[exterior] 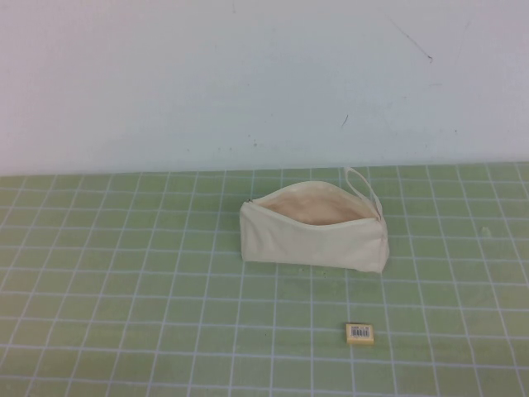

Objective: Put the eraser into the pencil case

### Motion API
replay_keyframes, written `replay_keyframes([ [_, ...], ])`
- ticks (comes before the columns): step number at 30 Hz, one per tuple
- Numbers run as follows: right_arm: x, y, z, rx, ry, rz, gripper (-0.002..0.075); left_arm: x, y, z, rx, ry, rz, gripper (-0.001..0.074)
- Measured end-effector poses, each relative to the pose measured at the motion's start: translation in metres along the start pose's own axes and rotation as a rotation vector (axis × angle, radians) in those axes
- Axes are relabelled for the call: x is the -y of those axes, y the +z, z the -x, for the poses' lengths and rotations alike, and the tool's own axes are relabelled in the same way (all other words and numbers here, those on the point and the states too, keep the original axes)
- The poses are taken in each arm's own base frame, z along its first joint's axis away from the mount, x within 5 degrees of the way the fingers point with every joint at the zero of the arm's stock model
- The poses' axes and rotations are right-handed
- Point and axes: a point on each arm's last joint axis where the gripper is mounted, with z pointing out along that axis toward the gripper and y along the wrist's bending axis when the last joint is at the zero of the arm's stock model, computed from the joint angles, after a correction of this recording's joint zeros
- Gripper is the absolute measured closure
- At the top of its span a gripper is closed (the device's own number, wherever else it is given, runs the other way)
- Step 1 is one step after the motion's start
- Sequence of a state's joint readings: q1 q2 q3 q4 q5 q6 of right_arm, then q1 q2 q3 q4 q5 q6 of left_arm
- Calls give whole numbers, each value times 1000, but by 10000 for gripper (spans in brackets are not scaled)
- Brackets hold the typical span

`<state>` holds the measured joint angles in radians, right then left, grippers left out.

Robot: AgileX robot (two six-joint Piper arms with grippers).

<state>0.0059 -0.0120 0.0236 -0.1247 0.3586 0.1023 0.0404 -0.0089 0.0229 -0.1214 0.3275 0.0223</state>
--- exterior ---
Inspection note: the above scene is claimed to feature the yellow eraser with barcode label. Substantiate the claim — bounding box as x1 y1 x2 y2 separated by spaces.
344 323 377 347

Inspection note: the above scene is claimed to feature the green grid cutting mat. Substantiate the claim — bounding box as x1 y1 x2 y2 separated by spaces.
0 164 529 397

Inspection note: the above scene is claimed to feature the cream fabric pencil case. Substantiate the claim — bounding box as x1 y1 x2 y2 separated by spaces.
239 165 391 275

